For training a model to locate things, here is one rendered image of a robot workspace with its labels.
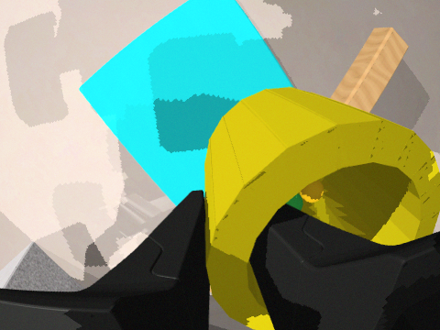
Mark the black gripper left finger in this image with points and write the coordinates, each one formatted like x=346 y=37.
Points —
x=162 y=285

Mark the yellow cup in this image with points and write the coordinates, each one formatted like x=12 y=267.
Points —
x=380 y=182

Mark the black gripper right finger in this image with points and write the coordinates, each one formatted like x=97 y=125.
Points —
x=314 y=276

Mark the green marble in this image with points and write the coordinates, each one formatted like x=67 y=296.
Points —
x=296 y=201

